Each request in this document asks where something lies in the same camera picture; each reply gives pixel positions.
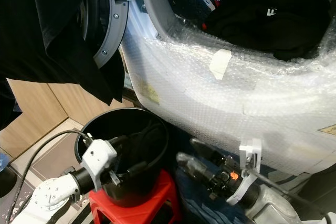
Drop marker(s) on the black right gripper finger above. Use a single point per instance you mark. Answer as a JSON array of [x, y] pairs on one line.
[[203, 150], [194, 165]]

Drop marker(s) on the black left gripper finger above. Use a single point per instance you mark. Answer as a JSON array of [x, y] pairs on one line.
[[143, 134], [146, 169]]

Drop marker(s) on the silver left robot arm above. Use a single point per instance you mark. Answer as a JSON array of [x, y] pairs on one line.
[[52, 195]]

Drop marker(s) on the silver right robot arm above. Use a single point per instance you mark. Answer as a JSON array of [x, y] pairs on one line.
[[278, 205]]

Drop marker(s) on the white front-load washing machine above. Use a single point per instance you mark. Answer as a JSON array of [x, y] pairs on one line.
[[152, 61]]

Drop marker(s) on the black clothes pile with logo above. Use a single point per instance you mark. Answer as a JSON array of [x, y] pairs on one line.
[[262, 22]]

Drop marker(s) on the black garment in bucket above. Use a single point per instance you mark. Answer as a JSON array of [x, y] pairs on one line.
[[152, 145]]

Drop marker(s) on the red plastic stool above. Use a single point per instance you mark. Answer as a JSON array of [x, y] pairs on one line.
[[163, 203]]

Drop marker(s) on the clear bubble wrap sheet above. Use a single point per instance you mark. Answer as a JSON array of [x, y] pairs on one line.
[[215, 114]]

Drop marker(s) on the yellow warning sticker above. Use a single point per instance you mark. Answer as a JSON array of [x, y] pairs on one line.
[[149, 93]]

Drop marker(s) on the black plastic bucket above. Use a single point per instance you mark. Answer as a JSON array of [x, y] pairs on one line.
[[100, 121]]

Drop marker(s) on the blue plastic shoe cover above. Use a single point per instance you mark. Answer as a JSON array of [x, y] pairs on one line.
[[3, 161]]

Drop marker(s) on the black round floor object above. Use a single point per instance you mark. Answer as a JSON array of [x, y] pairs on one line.
[[6, 182]]

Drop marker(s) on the light wooden cabinet panel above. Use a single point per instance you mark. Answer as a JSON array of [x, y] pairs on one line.
[[52, 114]]

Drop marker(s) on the beige masking tape piece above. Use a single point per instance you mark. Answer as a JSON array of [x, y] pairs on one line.
[[220, 64]]

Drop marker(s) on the grey skull pattern floor mat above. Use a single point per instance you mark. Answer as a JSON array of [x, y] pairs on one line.
[[13, 213]]

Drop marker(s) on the grey round washer door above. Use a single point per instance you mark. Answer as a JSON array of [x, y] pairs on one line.
[[110, 30]]

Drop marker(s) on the small red item in drum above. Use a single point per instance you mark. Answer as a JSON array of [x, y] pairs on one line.
[[203, 25]]

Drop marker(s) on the black hanging t-shirt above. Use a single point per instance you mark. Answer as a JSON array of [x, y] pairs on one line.
[[42, 19]]

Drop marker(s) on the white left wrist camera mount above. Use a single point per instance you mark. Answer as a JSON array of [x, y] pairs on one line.
[[100, 158]]

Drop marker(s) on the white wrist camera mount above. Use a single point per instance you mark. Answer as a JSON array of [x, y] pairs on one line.
[[100, 158], [251, 150]]

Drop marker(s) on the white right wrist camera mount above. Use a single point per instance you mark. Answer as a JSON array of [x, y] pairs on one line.
[[251, 150]]

